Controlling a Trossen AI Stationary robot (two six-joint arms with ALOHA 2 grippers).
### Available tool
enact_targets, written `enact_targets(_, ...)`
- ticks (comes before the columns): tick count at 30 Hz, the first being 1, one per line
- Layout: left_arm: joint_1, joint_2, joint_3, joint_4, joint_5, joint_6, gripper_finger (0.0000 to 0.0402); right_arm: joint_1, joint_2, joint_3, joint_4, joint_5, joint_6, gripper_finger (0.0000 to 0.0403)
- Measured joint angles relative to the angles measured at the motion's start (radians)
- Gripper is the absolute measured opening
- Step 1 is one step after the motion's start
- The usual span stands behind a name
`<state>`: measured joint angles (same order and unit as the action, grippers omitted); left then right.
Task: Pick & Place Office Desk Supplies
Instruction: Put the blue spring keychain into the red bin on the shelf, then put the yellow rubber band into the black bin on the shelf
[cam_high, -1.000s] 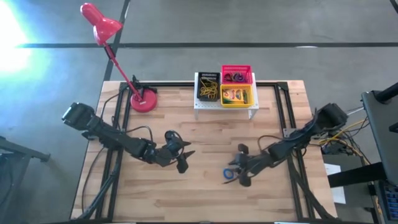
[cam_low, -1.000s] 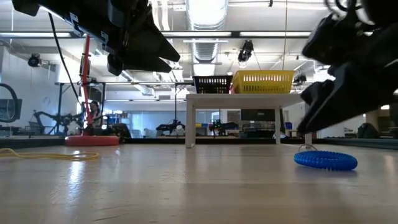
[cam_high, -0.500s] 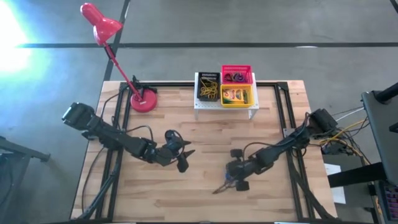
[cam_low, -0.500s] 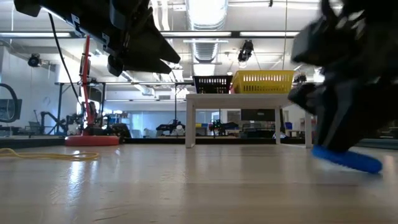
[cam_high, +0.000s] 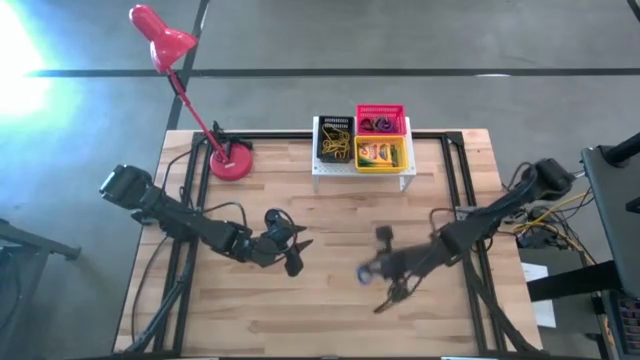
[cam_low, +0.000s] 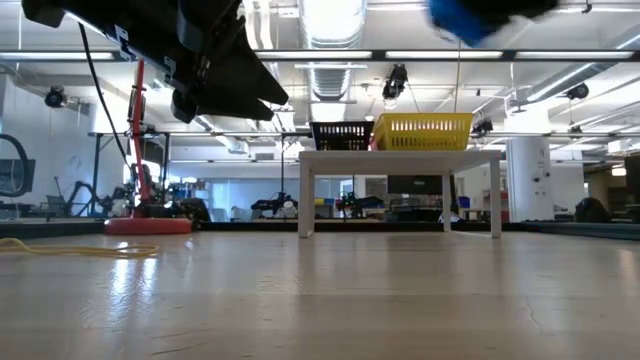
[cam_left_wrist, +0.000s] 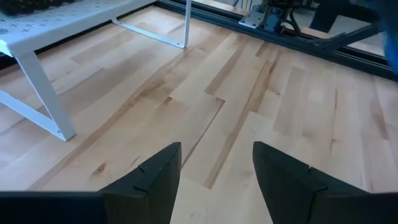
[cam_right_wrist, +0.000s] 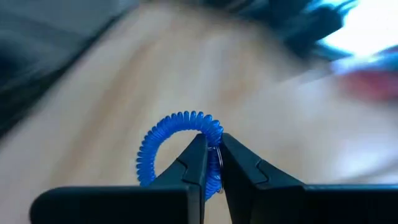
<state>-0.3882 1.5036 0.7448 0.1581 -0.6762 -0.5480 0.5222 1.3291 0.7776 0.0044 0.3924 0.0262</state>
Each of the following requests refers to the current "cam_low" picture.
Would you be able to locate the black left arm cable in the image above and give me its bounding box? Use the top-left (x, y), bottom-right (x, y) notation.
top-left (0, 132), bottom-right (32, 199)

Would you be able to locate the black workstation frame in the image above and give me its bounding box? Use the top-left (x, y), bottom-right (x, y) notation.
top-left (87, 130), bottom-right (314, 219)

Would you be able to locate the white perforated metal shelf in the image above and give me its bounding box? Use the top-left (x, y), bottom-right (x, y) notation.
top-left (297, 148), bottom-right (503, 240)

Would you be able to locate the silver ventilation duct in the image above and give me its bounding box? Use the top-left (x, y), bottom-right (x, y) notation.
top-left (298, 0), bottom-right (370, 104)

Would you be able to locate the dark wall monitor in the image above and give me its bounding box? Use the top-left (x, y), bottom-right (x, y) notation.
top-left (0, 158), bottom-right (37, 193)

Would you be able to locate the black television screen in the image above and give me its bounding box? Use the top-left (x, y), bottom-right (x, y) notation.
top-left (386, 174), bottom-right (455, 197)

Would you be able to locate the red desk lamp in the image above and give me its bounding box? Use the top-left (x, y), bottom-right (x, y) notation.
top-left (103, 58), bottom-right (194, 236)

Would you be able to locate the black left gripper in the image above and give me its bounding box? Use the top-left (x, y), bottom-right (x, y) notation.
top-left (20, 0), bottom-right (290, 125)

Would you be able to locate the yellow rubber band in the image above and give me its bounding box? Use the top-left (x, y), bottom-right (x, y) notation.
top-left (0, 237), bottom-right (160, 260)

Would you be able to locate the black bag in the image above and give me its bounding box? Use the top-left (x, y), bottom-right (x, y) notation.
top-left (573, 196), bottom-right (612, 224)

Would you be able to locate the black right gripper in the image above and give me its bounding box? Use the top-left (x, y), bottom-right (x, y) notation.
top-left (469, 0), bottom-right (560, 26)

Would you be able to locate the blue coil keychain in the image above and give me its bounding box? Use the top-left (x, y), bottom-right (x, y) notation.
top-left (427, 0), bottom-right (509, 47)

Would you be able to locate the black background equipment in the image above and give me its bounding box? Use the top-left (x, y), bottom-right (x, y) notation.
top-left (249, 192), bottom-right (300, 220)
top-left (337, 192), bottom-right (385, 220)

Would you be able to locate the yellow plastic basket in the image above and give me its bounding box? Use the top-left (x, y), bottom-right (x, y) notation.
top-left (370, 112), bottom-right (475, 152)

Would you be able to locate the thin black cable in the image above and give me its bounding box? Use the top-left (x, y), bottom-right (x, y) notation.
top-left (77, 22), bottom-right (134, 169)

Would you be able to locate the black plastic basket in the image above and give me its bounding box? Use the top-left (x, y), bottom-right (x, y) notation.
top-left (309, 120), bottom-right (376, 152)

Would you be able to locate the white round column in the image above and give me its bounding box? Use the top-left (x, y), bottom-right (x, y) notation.
top-left (504, 135), bottom-right (557, 224)

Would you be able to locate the black aluminium table frame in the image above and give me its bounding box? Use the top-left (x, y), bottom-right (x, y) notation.
top-left (0, 218), bottom-right (640, 242)

